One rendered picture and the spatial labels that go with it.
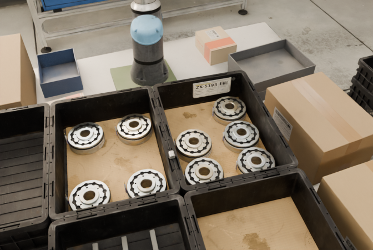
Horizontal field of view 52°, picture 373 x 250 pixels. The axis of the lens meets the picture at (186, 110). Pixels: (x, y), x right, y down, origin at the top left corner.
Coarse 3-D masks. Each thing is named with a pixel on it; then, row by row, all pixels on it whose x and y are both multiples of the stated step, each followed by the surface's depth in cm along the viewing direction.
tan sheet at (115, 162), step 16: (112, 128) 116; (112, 144) 112; (144, 144) 111; (80, 160) 107; (96, 160) 107; (112, 160) 107; (128, 160) 107; (144, 160) 107; (160, 160) 107; (80, 176) 103; (96, 176) 103; (112, 176) 103; (128, 176) 103; (112, 192) 100
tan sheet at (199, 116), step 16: (176, 112) 121; (192, 112) 121; (208, 112) 121; (176, 128) 116; (192, 128) 116; (208, 128) 116; (224, 128) 116; (224, 144) 111; (224, 160) 107; (224, 176) 103
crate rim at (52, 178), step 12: (84, 96) 112; (96, 96) 112; (108, 96) 113; (156, 108) 108; (156, 120) 105; (168, 156) 95; (168, 192) 88; (108, 204) 85; (120, 204) 85; (60, 216) 83; (72, 216) 83
